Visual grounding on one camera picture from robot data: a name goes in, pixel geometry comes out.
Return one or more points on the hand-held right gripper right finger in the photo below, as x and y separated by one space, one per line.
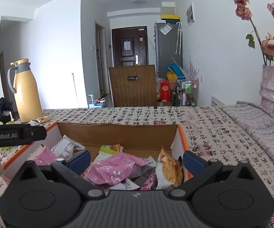
194 162

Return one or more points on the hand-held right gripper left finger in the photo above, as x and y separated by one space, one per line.
79 161

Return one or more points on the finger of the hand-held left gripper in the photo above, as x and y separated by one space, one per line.
39 133

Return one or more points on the white brown print snack packet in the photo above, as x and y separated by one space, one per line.
65 147

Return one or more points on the small pink snack packet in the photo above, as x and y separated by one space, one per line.
45 158

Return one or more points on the white cracker snack packet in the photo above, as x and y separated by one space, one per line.
169 171

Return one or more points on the white green snack packet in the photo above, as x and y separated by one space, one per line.
106 152

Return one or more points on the large pink snack packet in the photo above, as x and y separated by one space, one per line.
118 168

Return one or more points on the red orange cardboard box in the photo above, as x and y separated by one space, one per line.
118 135

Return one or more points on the silver grey snack packet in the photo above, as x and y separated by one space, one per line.
142 169

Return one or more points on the plain white snack packet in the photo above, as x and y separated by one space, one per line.
127 185

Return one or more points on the light green snack packet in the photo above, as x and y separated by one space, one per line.
9 148

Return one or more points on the orange cracker packet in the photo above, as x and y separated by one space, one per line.
44 119

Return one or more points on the black bag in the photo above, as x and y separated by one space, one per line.
2 109

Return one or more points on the yellow thermos jug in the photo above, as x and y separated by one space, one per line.
27 95

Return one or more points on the pet water fountain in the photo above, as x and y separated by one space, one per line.
96 102

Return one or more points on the folded grey patterned cloth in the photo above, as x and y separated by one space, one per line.
258 133

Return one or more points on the red gift box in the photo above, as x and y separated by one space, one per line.
165 90

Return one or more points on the wooden chair back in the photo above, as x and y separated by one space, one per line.
132 90

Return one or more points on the yellow plastic container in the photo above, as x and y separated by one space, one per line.
171 76

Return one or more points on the pale purple dried stems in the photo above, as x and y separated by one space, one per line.
192 68

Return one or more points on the blue plastic bin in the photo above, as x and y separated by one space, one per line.
173 68

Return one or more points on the pink glitter vase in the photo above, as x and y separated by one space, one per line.
271 87

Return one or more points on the dark brown door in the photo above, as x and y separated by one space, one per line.
118 57

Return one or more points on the grey refrigerator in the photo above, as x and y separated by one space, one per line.
167 52

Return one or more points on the white paper notice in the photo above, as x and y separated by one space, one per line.
127 45

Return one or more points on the white folded umbrella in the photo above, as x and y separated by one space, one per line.
179 38

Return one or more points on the paper sheet in sleeve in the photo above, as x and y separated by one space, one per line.
165 29

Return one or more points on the dried pink rose bouquet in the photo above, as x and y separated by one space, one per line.
272 46

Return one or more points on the yellow box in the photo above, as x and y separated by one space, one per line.
170 17

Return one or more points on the round ceiling lamp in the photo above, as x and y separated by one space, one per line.
138 0

